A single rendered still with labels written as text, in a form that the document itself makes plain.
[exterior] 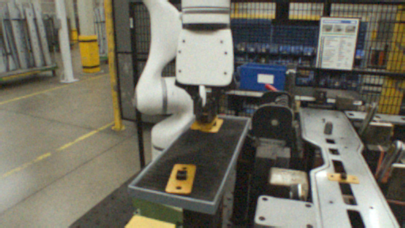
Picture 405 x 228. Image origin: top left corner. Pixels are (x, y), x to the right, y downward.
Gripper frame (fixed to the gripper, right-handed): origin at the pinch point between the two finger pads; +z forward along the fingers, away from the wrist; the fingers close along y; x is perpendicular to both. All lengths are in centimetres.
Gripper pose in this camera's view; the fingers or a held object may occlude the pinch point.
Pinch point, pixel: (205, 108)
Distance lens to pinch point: 52.7
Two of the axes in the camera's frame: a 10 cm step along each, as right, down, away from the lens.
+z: 0.0, 9.5, 3.2
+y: 9.7, 0.8, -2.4
